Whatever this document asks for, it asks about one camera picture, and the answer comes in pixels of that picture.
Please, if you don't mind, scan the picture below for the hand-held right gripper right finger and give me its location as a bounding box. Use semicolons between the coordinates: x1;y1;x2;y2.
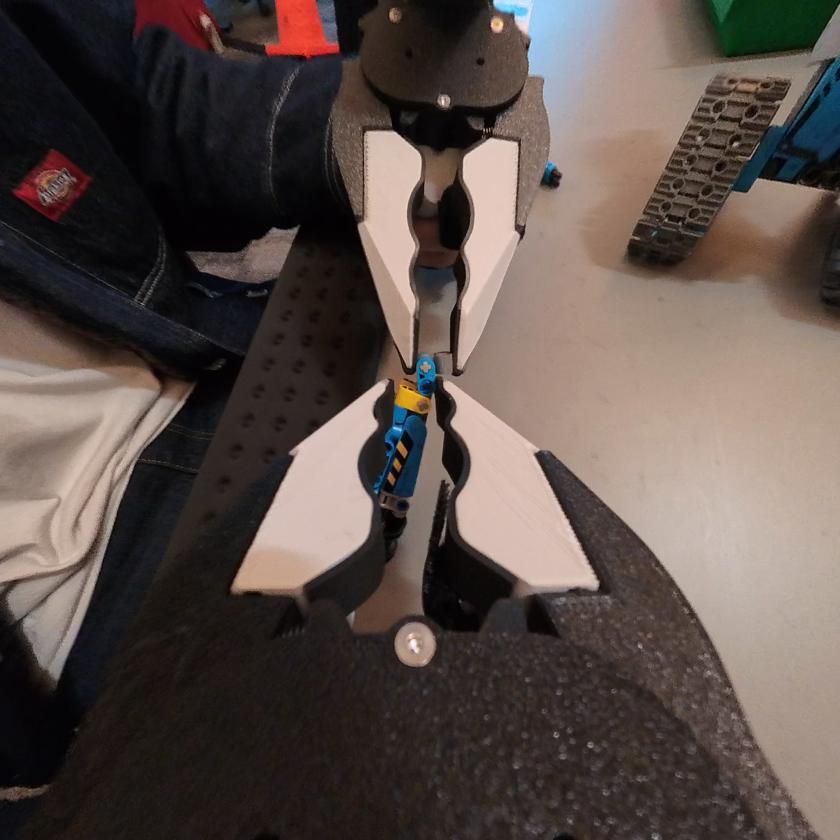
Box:
434;379;601;608

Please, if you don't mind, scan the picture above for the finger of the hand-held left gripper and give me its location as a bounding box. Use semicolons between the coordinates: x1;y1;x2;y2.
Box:
449;140;522;376
357;130;425;368

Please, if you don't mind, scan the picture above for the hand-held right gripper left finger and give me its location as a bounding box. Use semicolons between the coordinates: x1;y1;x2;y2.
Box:
230;379;393;614

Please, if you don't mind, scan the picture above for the blue toy brick arm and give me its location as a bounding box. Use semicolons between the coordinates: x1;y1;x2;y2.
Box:
371;354;455;559

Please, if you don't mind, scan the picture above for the person's left forearm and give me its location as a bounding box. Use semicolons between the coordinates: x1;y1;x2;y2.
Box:
134;26;349;253

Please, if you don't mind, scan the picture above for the grey desk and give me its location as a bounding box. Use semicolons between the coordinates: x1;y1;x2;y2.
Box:
348;0;840;840

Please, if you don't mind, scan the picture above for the person's left hand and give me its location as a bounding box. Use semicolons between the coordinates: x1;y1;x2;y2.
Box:
412;213;460;270

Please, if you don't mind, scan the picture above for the orange traffic cone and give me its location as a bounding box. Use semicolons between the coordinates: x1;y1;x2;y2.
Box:
266;0;341;59

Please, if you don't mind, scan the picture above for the blue tracked toy robot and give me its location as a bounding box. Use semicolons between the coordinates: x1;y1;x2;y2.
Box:
626;56;840;306

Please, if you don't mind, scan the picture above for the person's white shirt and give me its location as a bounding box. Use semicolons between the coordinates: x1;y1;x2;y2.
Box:
0;298;198;683

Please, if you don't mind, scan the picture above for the red cloth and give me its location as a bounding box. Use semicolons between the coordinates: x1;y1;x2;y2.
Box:
134;0;221;52

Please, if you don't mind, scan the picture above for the person's dark denim jacket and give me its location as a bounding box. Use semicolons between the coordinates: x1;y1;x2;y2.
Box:
0;0;309;375

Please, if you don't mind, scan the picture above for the green plastic bin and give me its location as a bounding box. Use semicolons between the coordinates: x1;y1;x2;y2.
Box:
705;0;840;56

